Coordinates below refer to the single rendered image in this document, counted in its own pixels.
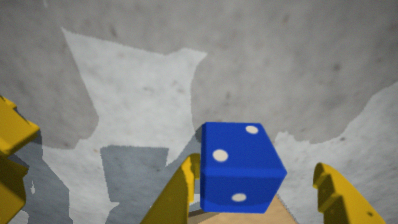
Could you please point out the blue die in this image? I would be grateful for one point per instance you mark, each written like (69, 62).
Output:
(240, 170)

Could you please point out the tan square mat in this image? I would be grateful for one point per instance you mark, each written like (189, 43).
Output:
(275, 214)

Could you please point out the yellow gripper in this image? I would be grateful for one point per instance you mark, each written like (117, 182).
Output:
(338, 200)

